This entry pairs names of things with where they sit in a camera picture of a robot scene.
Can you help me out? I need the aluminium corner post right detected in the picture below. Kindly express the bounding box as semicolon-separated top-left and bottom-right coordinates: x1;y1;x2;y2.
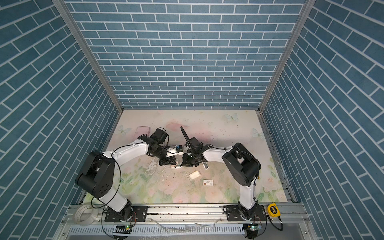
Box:
259;0;316;113

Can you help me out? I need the pink flat case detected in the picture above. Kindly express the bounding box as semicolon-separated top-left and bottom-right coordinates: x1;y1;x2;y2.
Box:
134;126;151;139

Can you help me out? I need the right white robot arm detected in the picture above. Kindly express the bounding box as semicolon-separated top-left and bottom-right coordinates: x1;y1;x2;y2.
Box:
182;137;262;220

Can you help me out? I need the staple box tray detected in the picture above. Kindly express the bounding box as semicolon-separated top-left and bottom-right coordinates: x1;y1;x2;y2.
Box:
189;171;201;180

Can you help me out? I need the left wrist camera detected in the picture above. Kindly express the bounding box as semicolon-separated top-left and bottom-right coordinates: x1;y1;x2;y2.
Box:
166;145;184;157

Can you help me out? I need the aluminium front rail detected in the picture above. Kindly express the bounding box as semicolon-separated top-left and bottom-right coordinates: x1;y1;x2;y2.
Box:
53;203;317;240

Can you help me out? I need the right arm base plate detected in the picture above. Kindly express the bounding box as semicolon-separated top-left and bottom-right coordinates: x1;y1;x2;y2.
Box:
223;204;267;222

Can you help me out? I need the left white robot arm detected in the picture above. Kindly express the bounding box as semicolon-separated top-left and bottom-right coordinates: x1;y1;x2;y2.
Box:
76;128;177;220

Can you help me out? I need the staple box sleeve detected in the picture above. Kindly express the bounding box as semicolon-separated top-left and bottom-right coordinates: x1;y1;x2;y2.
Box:
203;180;214;186

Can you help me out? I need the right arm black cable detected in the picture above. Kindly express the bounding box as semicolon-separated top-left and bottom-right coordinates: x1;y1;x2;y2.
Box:
179;125;199;157

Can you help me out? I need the yellow tape measure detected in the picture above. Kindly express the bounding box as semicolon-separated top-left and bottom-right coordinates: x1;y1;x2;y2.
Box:
267;203;281;218

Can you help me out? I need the aluminium corner post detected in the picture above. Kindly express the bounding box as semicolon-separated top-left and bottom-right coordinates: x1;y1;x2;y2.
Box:
259;0;316;113
52;0;124;113

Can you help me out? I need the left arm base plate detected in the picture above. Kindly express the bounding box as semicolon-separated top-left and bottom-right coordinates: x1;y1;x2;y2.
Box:
103;206;149;223

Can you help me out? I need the clear tape roll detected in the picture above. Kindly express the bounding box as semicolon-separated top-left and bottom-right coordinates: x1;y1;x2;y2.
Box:
73;204;99;226

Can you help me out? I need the aluminium corner post left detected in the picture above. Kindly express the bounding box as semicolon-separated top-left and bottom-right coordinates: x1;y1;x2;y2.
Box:
52;0;124;113

